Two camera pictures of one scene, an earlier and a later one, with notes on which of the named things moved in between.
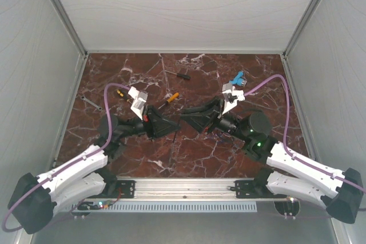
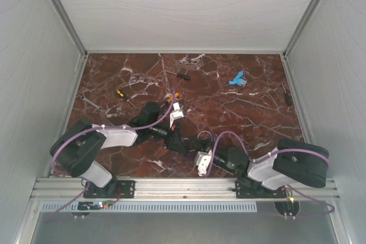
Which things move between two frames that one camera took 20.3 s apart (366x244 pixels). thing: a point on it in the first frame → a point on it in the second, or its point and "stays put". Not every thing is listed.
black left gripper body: x=146 y=127 → x=168 y=139
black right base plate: x=254 y=188 stays put
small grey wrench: x=99 y=107 stays put
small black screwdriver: x=185 y=76 stays put
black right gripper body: x=220 y=124 → x=208 y=146
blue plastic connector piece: x=239 y=79 stays put
